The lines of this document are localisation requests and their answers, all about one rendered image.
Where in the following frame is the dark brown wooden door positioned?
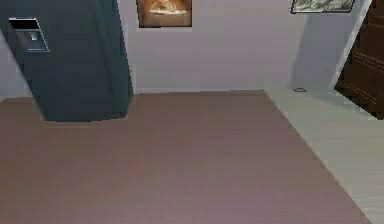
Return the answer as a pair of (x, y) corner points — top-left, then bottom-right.
(333, 0), (384, 120)

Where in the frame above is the black framed pale wall picture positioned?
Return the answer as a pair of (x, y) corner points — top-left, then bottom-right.
(289, 0), (356, 15)

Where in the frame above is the dark grey fridge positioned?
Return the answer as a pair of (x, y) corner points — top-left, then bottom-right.
(0, 0), (134, 123)

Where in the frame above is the orange framed wall picture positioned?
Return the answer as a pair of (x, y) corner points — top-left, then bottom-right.
(135, 0), (193, 29)

